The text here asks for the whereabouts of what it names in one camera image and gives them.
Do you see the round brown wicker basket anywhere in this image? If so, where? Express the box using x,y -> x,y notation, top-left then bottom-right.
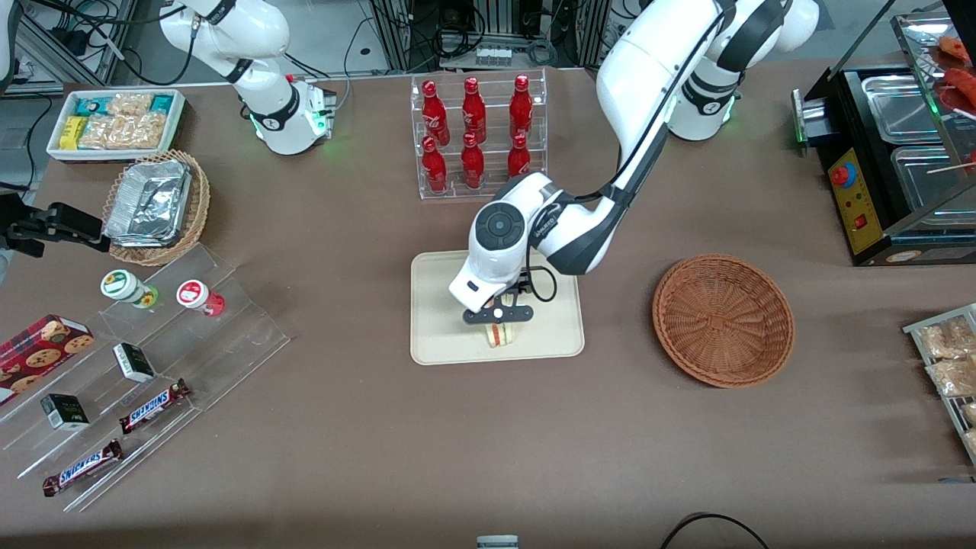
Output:
652,254 -> 795,389

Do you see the red lid white cup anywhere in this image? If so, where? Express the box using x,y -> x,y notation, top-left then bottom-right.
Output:
177,280 -> 226,317

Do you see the oval light wicker basket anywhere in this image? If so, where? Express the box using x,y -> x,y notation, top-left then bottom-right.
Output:
103,150 -> 210,266

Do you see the small black box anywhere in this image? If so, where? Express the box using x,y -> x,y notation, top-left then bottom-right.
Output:
40,393 -> 90,432
113,343 -> 156,383

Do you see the green lid white cup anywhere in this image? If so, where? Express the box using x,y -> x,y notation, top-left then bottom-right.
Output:
101,269 -> 159,308

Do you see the brown Snickers bar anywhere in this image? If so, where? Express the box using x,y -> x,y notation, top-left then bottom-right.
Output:
42,439 -> 123,497
119,379 -> 191,435

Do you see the clear acrylic stepped shelf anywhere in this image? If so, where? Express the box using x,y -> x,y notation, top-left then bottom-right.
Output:
0,244 -> 291,513

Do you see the black glass food warmer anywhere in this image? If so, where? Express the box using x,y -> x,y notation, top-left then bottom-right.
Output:
791,0 -> 976,268

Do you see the beige plastic tray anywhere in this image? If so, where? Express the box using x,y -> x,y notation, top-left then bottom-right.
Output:
410,244 -> 586,366

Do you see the steel warmer pan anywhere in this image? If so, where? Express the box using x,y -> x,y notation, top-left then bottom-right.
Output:
891,145 -> 976,214
862,75 -> 946,146

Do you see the clear acrylic bottle rack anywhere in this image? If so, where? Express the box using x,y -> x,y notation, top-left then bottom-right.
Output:
410,69 -> 548,201

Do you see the clear bag of crackers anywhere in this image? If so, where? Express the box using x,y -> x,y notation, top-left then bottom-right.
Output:
79,114 -> 127,150
122,113 -> 167,149
107,93 -> 153,117

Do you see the red cola bottle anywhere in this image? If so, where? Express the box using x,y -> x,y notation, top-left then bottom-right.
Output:
422,80 -> 451,146
509,75 -> 533,142
462,77 -> 486,144
507,133 -> 531,181
461,133 -> 485,190
422,136 -> 448,193

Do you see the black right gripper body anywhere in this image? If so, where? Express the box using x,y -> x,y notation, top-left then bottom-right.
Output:
0,194 -> 48,258

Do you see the red skewered sausage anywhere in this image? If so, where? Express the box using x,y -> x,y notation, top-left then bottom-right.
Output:
944,67 -> 976,115
938,36 -> 974,66

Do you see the white plastic snack bin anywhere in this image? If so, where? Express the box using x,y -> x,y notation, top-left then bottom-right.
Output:
47,89 -> 186,163

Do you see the clear bag of pastries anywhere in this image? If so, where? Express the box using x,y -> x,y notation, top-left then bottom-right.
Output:
926,357 -> 976,397
919,316 -> 976,359

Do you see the red tartan cookie box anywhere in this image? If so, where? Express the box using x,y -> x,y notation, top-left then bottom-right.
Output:
0,314 -> 95,396

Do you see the aluminium foil container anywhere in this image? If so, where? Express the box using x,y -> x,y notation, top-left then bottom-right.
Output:
104,160 -> 191,246

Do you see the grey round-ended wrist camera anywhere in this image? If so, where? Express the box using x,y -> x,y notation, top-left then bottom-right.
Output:
462,303 -> 535,326

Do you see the black floor cable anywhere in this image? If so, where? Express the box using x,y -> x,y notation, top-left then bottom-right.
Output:
660,513 -> 771,549

